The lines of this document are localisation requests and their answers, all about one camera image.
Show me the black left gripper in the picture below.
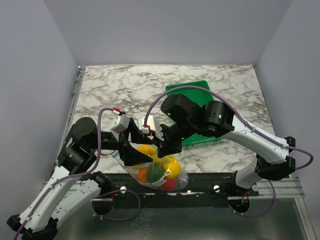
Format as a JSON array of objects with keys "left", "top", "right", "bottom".
[{"left": 89, "top": 118, "right": 155, "bottom": 165}]

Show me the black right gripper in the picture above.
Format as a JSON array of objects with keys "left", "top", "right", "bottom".
[{"left": 151, "top": 119, "right": 196, "bottom": 157}]

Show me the yellow apple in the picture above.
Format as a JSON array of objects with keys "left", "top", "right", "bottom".
[{"left": 160, "top": 155, "right": 181, "bottom": 180}]

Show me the green avocado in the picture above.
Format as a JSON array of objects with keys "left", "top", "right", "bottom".
[{"left": 147, "top": 163, "right": 164, "bottom": 184}]

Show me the clear zip top bag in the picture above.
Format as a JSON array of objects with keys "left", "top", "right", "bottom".
[{"left": 112, "top": 144, "right": 189, "bottom": 192}]

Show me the orange fruit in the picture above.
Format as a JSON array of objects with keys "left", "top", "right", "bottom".
[{"left": 137, "top": 167, "right": 149, "bottom": 183}]

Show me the red apple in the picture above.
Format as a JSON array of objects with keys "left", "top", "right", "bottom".
[{"left": 159, "top": 178, "right": 177, "bottom": 192}]

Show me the yellow banana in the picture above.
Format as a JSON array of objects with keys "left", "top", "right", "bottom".
[{"left": 137, "top": 144, "right": 158, "bottom": 160}]

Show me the yellow orange mango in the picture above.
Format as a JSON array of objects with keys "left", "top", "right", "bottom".
[{"left": 132, "top": 162, "right": 151, "bottom": 169}]

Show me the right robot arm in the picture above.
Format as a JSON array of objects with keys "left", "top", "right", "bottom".
[{"left": 157, "top": 94, "right": 296, "bottom": 196}]

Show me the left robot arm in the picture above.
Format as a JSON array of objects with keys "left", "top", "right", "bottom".
[{"left": 7, "top": 114, "right": 152, "bottom": 240}]

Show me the green plastic tray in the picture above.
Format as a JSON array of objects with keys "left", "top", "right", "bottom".
[{"left": 165, "top": 80, "right": 221, "bottom": 147}]

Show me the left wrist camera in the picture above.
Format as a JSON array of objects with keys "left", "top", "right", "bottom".
[{"left": 110, "top": 110, "right": 130, "bottom": 141}]

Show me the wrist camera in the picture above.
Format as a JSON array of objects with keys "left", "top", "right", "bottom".
[
  {"left": 138, "top": 115, "right": 164, "bottom": 141},
  {"left": 110, "top": 110, "right": 130, "bottom": 141}
]

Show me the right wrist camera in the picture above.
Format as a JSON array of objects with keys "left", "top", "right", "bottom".
[{"left": 138, "top": 115, "right": 164, "bottom": 141}]

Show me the black mounting rail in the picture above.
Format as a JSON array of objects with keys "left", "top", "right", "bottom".
[{"left": 106, "top": 172, "right": 258, "bottom": 209}]

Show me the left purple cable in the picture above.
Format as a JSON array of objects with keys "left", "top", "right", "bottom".
[{"left": 12, "top": 107, "right": 142, "bottom": 240}]

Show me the metal table edge rail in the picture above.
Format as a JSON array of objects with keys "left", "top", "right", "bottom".
[{"left": 58, "top": 66, "right": 86, "bottom": 154}]

